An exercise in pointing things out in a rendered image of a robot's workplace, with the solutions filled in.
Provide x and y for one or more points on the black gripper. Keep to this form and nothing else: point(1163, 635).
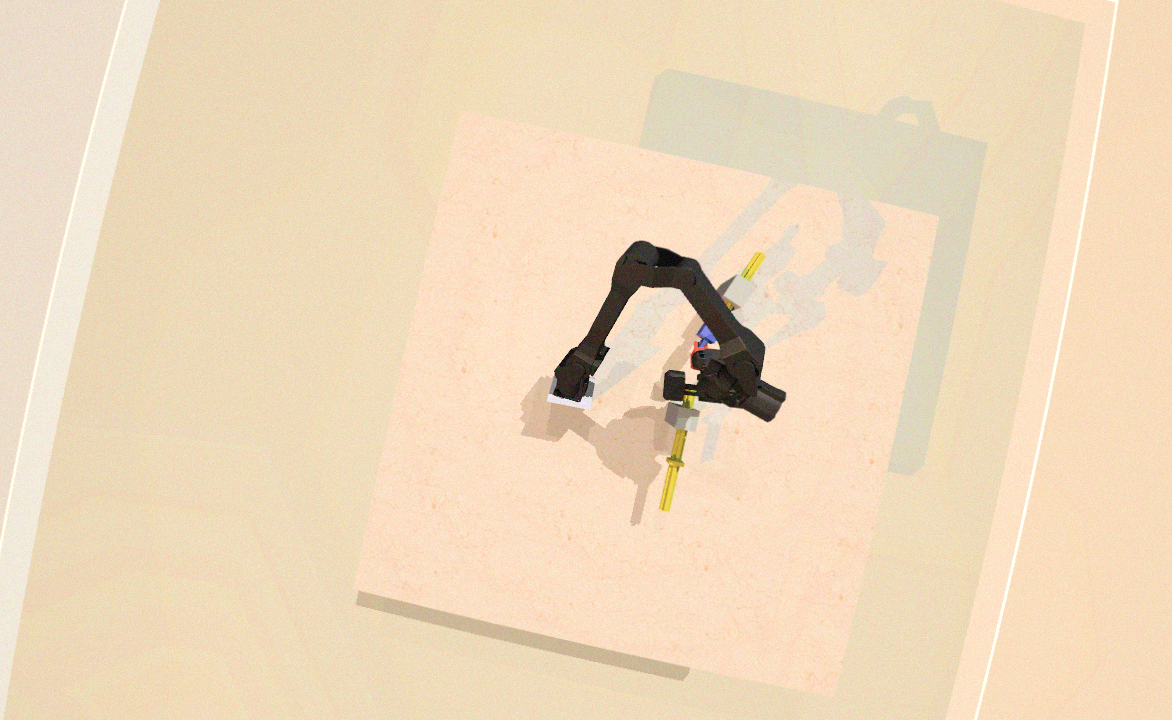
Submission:
point(674, 390)

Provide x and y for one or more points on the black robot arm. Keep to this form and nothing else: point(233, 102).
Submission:
point(733, 369)

